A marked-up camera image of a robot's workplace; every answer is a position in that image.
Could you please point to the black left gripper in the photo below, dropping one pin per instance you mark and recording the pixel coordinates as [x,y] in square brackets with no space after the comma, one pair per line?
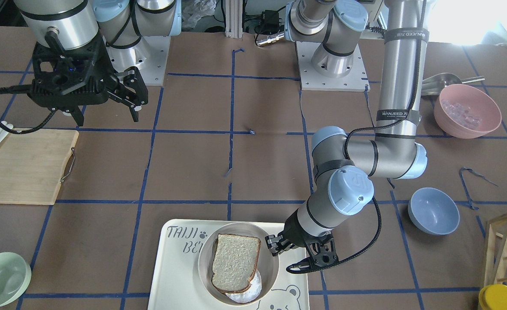
[295,230]

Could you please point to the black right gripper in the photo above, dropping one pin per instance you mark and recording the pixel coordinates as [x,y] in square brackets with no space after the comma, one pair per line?
[101,57]

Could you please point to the white bread slice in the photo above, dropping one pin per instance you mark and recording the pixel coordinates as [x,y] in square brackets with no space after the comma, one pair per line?
[235,263]

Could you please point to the round cream plate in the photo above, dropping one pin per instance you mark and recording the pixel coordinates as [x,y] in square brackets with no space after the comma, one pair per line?
[268,266]

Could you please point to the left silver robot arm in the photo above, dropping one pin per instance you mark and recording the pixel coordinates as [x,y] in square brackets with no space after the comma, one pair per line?
[343,165]

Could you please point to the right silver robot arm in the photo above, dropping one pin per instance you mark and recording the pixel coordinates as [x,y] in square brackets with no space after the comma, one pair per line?
[122,23]

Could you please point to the fried egg toy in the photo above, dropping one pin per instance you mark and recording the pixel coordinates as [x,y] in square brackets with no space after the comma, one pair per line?
[251,293]

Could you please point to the cream bear tray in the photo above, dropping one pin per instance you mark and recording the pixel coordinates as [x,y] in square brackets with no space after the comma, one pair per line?
[174,286]

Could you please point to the wooden cutting board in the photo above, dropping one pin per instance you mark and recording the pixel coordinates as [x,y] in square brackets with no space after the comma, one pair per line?
[32,165]

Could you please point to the blue bowl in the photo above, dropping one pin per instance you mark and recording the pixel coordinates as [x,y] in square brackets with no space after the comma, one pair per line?
[433,212]

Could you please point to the metal scoop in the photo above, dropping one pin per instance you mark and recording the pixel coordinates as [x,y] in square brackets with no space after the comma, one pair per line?
[432,86]

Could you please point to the pink bowl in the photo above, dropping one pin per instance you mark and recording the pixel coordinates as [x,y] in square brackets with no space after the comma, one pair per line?
[465,112]

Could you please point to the green bowl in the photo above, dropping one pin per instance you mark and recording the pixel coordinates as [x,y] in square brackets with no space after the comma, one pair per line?
[15,276]

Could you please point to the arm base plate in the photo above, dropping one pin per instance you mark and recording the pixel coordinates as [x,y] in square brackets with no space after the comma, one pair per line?
[149,56]
[321,71]

